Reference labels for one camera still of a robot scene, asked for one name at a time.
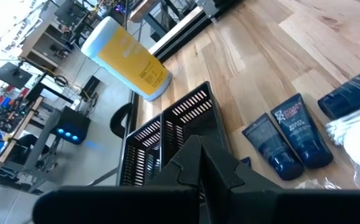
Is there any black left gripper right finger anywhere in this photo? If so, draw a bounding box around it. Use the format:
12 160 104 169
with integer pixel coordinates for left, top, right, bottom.
200 136 360 224

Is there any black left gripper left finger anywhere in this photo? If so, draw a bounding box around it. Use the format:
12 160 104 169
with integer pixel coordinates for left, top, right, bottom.
32 135 203 224

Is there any clear bag with dark item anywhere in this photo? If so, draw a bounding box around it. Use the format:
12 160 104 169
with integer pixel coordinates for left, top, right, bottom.
293 167 360 190

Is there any clear bag of cotton swabs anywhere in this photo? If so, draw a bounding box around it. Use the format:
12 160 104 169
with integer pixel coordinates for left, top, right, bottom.
324 99 360 177

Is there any black monitor on arm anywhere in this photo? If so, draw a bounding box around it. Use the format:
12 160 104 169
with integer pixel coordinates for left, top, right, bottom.
0 61 34 90

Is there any black slotted plastic basket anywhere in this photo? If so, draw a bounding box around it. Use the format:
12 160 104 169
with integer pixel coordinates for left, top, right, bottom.
160 81 232 167
116 113 164 187

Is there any black box with blue lights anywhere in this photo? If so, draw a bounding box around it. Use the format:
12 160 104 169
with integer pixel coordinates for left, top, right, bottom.
50 106 91 146

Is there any grey metal leg desk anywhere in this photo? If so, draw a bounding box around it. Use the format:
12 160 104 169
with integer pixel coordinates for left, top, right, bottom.
0 96 63 195

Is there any black flat floor box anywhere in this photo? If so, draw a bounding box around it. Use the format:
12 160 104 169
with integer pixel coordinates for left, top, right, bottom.
80 75 102 101

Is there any cluttered black background desk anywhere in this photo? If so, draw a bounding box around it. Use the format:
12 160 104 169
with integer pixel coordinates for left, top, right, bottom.
0 73 75 113

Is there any yellow white wipes canister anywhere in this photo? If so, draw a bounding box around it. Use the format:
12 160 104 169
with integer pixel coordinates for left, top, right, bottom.
80 16 173 102

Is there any wooden shelf cabinet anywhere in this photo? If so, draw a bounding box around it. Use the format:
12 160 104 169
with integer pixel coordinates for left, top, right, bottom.
19 18 84 71

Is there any black curved frame handle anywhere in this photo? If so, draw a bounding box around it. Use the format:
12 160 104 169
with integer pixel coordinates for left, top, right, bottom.
109 102 135 140

